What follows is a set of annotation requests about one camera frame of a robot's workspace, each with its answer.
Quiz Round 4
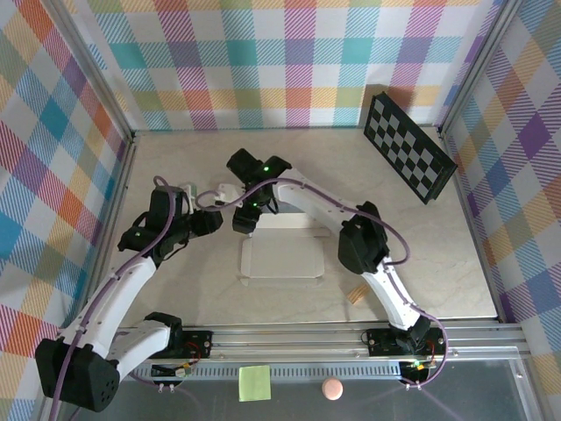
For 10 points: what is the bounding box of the white paper box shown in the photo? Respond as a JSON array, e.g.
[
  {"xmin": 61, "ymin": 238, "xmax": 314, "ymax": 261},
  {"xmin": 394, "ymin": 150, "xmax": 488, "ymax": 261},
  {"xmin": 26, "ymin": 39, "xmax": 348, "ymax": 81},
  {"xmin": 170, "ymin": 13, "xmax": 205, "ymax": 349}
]
[{"xmin": 236, "ymin": 212, "xmax": 332, "ymax": 289}]

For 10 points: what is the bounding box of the small circuit board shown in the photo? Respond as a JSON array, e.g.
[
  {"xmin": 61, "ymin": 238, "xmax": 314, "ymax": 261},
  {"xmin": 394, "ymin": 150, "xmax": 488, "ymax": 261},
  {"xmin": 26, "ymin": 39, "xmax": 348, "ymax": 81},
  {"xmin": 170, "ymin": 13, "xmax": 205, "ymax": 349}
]
[
  {"xmin": 401, "ymin": 359, "xmax": 437, "ymax": 374},
  {"xmin": 151, "ymin": 361, "xmax": 194, "ymax": 379}
]

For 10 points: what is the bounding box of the black white checkerboard panel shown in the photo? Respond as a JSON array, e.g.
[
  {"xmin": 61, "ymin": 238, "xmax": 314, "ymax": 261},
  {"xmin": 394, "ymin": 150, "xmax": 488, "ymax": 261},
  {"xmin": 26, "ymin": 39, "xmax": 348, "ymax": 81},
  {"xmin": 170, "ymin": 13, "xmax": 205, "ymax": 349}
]
[{"xmin": 362, "ymin": 91, "xmax": 458, "ymax": 206}]

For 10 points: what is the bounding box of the small wooden block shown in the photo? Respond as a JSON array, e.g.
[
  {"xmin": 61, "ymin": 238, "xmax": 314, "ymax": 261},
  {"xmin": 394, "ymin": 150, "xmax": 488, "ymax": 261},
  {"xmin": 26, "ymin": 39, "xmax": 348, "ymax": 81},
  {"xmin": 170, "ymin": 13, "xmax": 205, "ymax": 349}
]
[{"xmin": 345, "ymin": 283, "xmax": 369, "ymax": 304}]

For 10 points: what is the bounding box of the green sticky note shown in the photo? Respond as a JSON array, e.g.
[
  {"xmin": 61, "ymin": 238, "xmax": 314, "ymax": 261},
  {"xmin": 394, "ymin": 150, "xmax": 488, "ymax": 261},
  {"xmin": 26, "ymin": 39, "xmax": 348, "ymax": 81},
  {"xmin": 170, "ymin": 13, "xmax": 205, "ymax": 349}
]
[{"xmin": 238, "ymin": 365, "xmax": 273, "ymax": 403}]

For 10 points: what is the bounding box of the perforated metal strip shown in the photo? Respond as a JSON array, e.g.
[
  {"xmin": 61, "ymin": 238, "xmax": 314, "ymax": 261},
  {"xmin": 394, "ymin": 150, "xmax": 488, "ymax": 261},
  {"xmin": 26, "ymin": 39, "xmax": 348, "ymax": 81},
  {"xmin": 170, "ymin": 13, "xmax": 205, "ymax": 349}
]
[{"xmin": 65, "ymin": 366, "xmax": 407, "ymax": 382}]

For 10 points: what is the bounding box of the pink round disc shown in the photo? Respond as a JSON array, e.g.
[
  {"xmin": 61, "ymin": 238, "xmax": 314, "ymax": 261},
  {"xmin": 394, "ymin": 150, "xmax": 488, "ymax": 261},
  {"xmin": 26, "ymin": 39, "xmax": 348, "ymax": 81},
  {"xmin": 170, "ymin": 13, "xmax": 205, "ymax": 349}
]
[{"xmin": 321, "ymin": 376, "xmax": 344, "ymax": 401}]

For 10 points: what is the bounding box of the grey metal shelf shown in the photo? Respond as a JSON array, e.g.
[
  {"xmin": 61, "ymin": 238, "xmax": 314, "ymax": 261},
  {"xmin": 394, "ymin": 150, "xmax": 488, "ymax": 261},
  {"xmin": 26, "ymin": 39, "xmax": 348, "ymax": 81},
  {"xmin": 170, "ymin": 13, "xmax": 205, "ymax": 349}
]
[{"xmin": 37, "ymin": 359, "xmax": 543, "ymax": 421}]

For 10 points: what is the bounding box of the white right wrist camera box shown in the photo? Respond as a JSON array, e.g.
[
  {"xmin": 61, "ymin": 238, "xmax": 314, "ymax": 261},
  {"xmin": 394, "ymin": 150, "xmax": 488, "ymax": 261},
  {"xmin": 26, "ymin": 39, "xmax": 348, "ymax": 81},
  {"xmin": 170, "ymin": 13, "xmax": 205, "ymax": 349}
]
[{"xmin": 213, "ymin": 182, "xmax": 241, "ymax": 208}]

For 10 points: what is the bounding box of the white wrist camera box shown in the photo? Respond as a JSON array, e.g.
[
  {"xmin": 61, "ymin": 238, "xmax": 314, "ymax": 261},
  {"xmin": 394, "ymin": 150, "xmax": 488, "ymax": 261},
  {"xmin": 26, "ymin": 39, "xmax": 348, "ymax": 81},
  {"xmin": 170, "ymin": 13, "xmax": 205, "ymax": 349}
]
[
  {"xmin": 177, "ymin": 182, "xmax": 197, "ymax": 216},
  {"xmin": 213, "ymin": 182, "xmax": 241, "ymax": 208}
]

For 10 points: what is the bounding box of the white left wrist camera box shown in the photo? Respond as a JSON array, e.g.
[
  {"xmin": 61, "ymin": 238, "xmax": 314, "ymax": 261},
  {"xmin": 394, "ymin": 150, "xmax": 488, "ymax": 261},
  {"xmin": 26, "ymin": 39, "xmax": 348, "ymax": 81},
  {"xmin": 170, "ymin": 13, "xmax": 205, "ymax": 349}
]
[{"xmin": 177, "ymin": 182, "xmax": 197, "ymax": 216}]

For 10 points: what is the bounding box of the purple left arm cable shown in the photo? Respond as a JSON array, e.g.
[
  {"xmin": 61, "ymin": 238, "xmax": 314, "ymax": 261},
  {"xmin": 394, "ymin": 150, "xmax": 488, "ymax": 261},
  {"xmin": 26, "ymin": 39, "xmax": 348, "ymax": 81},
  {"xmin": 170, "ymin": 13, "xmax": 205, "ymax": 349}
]
[{"xmin": 46, "ymin": 175, "xmax": 185, "ymax": 421}]

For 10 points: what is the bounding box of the aluminium side rail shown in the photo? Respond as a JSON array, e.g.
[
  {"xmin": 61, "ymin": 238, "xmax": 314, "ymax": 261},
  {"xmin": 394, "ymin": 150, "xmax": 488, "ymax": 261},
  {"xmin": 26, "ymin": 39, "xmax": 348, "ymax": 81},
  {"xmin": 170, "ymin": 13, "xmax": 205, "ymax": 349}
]
[
  {"xmin": 437, "ymin": 126, "xmax": 506, "ymax": 324},
  {"xmin": 89, "ymin": 138, "xmax": 139, "ymax": 330}
]

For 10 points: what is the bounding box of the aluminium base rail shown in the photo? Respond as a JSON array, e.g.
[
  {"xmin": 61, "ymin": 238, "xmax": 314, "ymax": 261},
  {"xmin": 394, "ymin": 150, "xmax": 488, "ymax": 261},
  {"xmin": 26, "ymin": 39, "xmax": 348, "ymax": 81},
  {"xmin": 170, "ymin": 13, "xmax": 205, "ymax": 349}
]
[{"xmin": 47, "ymin": 322, "xmax": 529, "ymax": 365}]

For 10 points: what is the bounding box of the aluminium frame post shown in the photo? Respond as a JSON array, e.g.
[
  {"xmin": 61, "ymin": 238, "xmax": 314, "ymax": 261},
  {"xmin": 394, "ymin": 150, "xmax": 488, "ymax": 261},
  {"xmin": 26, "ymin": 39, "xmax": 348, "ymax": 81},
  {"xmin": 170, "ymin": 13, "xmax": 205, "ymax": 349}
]
[
  {"xmin": 437, "ymin": 0, "xmax": 525, "ymax": 135},
  {"xmin": 41, "ymin": 0, "xmax": 137, "ymax": 144}
]

